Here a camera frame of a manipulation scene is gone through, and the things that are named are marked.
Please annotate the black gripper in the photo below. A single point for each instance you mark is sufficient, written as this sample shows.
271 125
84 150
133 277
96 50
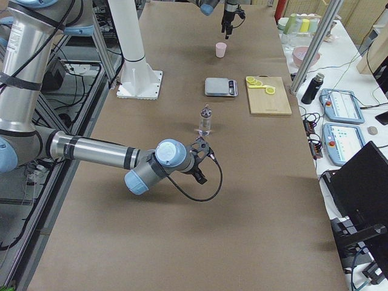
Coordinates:
228 11
196 171

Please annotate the pink plastic cup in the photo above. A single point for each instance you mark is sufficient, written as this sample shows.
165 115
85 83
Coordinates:
220 49

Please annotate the glass sauce bottle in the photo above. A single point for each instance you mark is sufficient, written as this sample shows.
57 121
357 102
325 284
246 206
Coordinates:
205 121

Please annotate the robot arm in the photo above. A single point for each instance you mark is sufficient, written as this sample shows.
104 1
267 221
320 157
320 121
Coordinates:
207 6
28 135

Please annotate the silver kitchen scale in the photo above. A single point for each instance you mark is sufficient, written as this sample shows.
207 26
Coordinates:
222 87

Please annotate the green cup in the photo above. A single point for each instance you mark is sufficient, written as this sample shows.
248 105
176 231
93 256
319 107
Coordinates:
291 25

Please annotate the yellow cup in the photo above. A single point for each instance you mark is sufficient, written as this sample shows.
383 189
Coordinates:
304 27

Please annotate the yellow plastic knife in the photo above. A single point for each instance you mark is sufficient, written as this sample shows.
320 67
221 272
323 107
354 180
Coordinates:
257 86

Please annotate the pink bowl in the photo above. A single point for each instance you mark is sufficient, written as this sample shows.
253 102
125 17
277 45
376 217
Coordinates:
299 54

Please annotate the wooden cutting board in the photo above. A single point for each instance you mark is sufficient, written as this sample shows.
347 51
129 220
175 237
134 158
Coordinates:
261 103

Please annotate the black water bottle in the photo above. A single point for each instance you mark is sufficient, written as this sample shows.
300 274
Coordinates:
312 89

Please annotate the black power strip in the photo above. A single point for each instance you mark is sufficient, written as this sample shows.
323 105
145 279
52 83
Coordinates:
314 140

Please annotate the blue teach pendant far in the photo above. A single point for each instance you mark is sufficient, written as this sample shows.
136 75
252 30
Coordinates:
341 106

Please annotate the blue teach pendant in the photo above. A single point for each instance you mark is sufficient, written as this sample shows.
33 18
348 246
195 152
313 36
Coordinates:
342 141
341 106

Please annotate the blue teach pendant near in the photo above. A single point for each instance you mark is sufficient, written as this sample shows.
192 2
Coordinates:
342 141

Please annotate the black laptop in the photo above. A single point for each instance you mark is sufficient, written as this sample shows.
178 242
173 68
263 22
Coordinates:
359 187

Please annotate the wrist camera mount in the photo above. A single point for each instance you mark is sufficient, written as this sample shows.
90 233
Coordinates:
200 149

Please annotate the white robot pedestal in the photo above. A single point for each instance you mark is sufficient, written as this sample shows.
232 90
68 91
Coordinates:
138 79

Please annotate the aluminium frame post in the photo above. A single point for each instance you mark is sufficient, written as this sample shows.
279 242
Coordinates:
323 27

